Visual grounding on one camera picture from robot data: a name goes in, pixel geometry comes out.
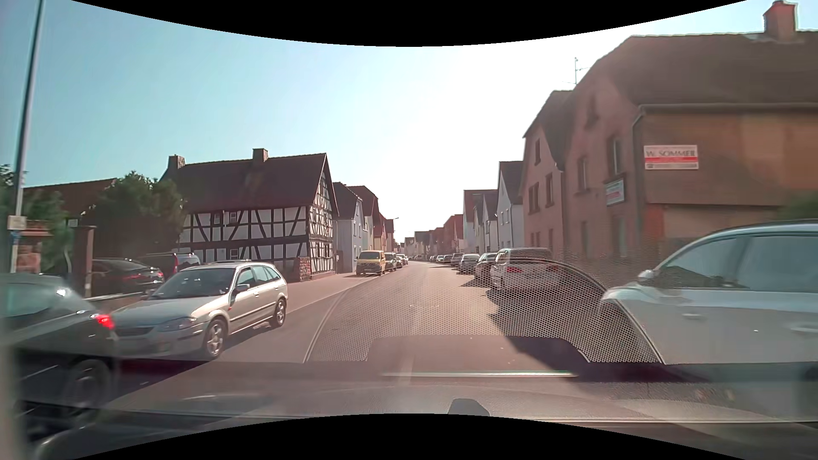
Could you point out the green tree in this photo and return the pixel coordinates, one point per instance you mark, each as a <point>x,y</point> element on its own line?
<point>137,211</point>

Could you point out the grey asphalt road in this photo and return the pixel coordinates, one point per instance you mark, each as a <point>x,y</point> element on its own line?
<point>409,306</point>

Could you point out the white house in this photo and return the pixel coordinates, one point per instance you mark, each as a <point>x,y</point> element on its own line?
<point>510,204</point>

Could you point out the car's own bonnet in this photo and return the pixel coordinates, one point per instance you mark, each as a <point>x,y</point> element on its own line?
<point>409,396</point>

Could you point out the dark grey car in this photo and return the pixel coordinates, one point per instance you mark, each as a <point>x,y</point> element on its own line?
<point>45,345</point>

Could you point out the lamp post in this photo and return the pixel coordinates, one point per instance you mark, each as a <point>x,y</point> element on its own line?
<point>24,134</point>

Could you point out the white parked car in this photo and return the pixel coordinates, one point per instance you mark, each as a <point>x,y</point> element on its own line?
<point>524,268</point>

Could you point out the brick gate pillar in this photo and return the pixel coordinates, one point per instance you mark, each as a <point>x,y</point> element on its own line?
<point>83,259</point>

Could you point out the row of houses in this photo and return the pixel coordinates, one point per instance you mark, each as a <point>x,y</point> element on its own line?
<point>364,223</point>
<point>463,227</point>

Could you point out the yellow van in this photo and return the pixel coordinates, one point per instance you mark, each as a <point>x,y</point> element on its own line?
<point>370,262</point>

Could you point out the row of parked cars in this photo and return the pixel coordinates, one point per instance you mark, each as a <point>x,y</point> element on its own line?
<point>470,260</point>
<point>395,259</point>

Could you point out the pink house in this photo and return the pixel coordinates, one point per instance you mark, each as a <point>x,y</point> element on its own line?
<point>543,185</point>

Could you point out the silver estate car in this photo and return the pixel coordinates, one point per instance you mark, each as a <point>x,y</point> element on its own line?
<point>204,306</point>

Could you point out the large brown brick building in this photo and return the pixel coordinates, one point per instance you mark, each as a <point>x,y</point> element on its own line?
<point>690,147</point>

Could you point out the dark red parked car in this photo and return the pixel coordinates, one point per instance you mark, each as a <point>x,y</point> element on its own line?
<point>167,260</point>

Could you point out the half-timbered house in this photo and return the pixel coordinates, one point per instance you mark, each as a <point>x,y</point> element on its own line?
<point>262,211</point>

